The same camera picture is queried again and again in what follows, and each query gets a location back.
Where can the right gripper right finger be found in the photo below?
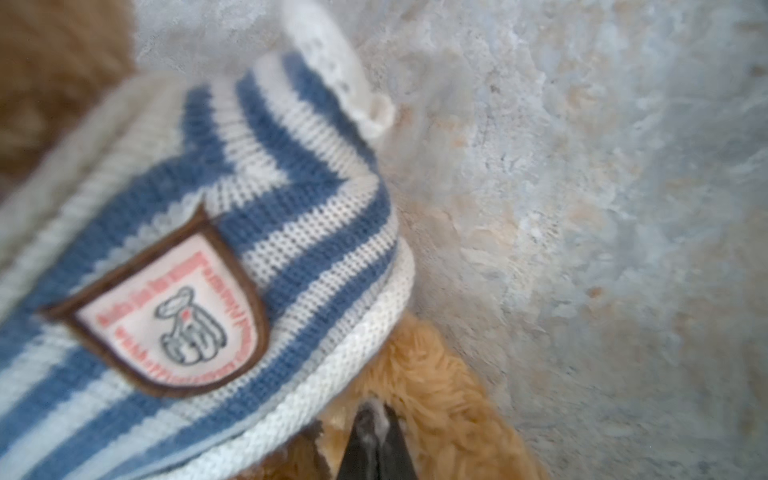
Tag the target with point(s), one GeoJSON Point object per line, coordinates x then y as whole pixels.
{"type": "Point", "coordinates": [395, 462]}

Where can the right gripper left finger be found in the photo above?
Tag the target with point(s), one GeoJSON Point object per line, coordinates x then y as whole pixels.
{"type": "Point", "coordinates": [359, 461]}

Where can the brown teddy bear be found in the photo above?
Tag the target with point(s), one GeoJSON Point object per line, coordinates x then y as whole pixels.
{"type": "Point", "coordinates": [57, 59]}

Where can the striped knit bear sweater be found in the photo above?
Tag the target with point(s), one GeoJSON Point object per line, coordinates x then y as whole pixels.
{"type": "Point", "coordinates": [197, 269]}

